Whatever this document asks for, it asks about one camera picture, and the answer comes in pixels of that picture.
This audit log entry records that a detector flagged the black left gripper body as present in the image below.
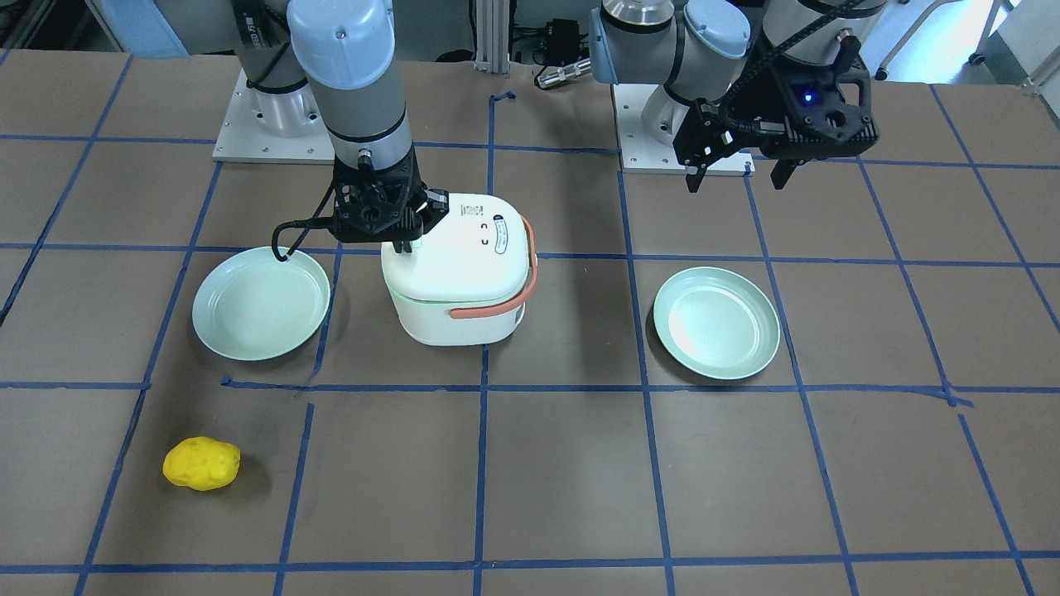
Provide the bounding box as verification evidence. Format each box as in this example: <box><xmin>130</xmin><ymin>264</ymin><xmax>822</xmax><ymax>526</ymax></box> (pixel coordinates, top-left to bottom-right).
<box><xmin>673</xmin><ymin>37</ymin><xmax>879</xmax><ymax>171</ymax></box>

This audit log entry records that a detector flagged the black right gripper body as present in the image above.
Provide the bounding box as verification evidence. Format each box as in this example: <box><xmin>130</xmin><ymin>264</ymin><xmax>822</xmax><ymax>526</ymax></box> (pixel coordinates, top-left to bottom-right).
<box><xmin>330</xmin><ymin>157</ymin><xmax>451</xmax><ymax>243</ymax></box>

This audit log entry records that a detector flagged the white rice cooker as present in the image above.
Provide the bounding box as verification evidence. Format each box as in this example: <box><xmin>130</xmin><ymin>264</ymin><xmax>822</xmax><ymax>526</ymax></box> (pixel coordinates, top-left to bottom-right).
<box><xmin>381</xmin><ymin>193</ymin><xmax>538</xmax><ymax>346</ymax></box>

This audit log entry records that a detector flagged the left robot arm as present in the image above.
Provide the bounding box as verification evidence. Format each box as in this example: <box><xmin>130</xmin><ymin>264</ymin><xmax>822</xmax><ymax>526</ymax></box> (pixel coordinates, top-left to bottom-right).
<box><xmin>588</xmin><ymin>1</ymin><xmax>885</xmax><ymax>192</ymax></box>

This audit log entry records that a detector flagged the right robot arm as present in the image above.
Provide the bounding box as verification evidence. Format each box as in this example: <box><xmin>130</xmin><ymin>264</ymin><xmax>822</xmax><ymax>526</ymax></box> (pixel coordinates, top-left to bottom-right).
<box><xmin>230</xmin><ymin>1</ymin><xmax>448</xmax><ymax>262</ymax></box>

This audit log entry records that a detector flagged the green plate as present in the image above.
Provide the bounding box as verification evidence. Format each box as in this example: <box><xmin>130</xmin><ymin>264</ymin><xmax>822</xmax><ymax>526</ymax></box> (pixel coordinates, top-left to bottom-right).
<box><xmin>190</xmin><ymin>248</ymin><xmax>332</xmax><ymax>362</ymax></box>
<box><xmin>653</xmin><ymin>267</ymin><xmax>781</xmax><ymax>381</ymax></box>

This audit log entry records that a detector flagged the yellow toy potato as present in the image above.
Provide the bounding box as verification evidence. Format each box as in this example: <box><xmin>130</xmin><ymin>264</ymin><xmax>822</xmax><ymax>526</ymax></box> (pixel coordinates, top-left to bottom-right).
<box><xmin>161</xmin><ymin>436</ymin><xmax>241</xmax><ymax>492</ymax></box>

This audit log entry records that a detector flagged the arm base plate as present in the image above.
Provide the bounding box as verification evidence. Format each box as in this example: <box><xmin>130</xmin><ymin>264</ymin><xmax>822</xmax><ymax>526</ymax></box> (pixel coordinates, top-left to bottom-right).
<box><xmin>212</xmin><ymin>71</ymin><xmax>335</xmax><ymax>166</ymax></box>
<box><xmin>612</xmin><ymin>84</ymin><xmax>687</xmax><ymax>175</ymax></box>

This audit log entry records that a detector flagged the aluminium frame post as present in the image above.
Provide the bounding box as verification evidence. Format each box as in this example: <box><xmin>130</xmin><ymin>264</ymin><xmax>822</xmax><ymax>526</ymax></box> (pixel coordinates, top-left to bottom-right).
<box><xmin>470</xmin><ymin>0</ymin><xmax>513</xmax><ymax>78</ymax></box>

